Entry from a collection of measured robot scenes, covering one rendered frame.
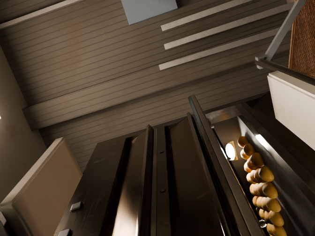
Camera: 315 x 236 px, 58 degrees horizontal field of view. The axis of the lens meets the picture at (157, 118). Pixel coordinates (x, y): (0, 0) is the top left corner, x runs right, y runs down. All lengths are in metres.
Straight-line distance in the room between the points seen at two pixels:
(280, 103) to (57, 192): 0.13
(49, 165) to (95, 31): 3.49
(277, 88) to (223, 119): 1.66
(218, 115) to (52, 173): 1.68
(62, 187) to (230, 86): 3.54
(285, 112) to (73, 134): 3.79
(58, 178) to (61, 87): 3.65
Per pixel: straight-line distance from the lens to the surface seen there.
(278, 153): 1.22
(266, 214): 1.74
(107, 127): 3.78
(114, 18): 3.60
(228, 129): 1.86
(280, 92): 0.17
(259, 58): 1.12
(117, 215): 1.17
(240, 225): 0.71
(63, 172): 0.17
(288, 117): 0.17
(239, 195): 0.78
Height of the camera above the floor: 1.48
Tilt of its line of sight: 6 degrees up
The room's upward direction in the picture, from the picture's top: 107 degrees counter-clockwise
